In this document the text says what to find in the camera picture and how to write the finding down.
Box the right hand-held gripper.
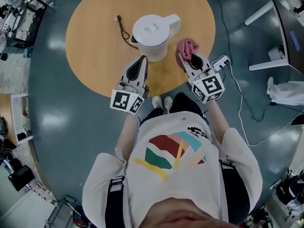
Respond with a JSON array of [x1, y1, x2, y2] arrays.
[[178, 53, 226, 104]]

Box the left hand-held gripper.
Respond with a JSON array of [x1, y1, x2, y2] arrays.
[[109, 55, 150, 115]]

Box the pink cloth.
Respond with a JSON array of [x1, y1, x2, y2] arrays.
[[175, 38, 200, 62]]

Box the white kettle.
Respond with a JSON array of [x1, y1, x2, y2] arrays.
[[129, 13, 182, 63]]

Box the person's right forearm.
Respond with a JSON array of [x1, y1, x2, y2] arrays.
[[205, 100, 230, 145]]

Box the person's left forearm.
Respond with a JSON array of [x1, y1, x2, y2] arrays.
[[117, 112, 141, 162]]

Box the white power strip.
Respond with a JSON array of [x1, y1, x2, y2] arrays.
[[211, 55, 232, 72]]

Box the person's left shoe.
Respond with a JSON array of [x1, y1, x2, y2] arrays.
[[152, 95, 164, 111]]

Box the person's shoe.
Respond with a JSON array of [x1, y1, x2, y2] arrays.
[[152, 95, 164, 111], [163, 96, 174, 114]]

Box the person's black trousers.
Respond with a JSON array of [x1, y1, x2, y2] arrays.
[[139, 92, 210, 127]]

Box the round wooden table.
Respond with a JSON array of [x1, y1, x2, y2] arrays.
[[65, 0, 216, 99]]

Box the person's right shoe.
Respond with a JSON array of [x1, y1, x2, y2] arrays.
[[163, 96, 174, 114]]

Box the white waste bin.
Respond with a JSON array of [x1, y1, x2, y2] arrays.
[[268, 45, 286, 62]]

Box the white desk with dark top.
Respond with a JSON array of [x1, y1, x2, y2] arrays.
[[244, 0, 304, 74]]

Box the purple flat item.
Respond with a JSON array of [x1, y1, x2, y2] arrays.
[[289, 30, 301, 52]]

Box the wooden and white shelf unit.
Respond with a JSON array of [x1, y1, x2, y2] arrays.
[[0, 93, 33, 146]]

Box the person's white printed t-shirt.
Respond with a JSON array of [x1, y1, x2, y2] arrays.
[[82, 110, 263, 228]]

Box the person's face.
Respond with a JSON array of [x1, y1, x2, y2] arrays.
[[140, 197, 238, 228]]

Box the black box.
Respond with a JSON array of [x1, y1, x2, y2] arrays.
[[8, 165, 35, 192]]

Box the grey metal cart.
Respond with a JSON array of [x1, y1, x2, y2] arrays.
[[45, 195, 83, 228]]

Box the white floor cable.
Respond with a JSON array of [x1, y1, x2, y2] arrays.
[[227, 64, 304, 147]]

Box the black floor cable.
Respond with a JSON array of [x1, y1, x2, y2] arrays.
[[206, 0, 233, 66]]

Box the black metal frame table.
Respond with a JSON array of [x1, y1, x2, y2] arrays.
[[0, 0, 48, 49]]

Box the black shoulder strap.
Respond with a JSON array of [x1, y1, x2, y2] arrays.
[[105, 176, 126, 228], [219, 160, 251, 225]]

